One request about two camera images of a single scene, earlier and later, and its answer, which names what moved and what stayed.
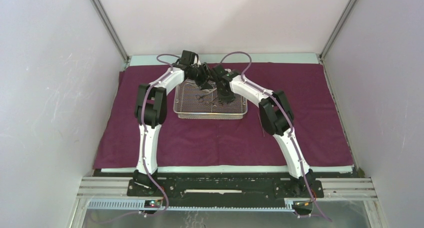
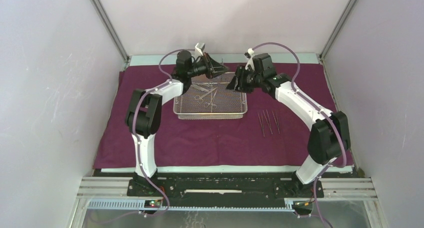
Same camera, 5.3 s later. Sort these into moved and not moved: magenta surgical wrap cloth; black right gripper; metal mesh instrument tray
Moved: black right gripper
Not moved: magenta surgical wrap cloth; metal mesh instrument tray
